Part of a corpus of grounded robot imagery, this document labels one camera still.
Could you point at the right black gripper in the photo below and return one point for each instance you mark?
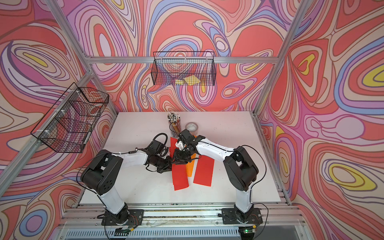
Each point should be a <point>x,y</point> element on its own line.
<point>178,158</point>

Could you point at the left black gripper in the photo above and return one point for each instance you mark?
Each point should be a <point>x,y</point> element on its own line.
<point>168,167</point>

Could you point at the orange paper sheet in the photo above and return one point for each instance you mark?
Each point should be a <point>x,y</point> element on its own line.
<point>190,166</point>

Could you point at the red paper sheet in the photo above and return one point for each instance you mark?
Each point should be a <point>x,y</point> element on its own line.
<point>179,172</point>
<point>204,171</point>

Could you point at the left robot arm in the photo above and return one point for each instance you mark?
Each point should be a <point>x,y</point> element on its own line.
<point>101,174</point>

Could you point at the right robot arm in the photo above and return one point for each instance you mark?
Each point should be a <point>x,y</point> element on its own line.
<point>241,169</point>

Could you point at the clear tape roll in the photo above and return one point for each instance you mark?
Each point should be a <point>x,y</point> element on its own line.
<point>192,127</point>

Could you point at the pencil cup with pencils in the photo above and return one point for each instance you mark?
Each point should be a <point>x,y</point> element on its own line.
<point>174,123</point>

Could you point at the yellow sticky notes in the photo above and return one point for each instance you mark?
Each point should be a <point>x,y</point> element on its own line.
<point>189,80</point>

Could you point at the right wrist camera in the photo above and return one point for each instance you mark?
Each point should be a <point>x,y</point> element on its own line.
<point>186,139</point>

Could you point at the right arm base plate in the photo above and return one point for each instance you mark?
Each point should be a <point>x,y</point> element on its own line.
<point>231,216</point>

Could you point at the back wall wire basket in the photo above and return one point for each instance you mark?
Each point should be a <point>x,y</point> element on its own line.
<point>171,65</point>

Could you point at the wall wire basket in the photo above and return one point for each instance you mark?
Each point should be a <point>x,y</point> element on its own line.
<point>69,123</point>
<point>171,65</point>

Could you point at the left wall wire basket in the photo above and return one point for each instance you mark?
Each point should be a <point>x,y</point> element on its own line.
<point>69,123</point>

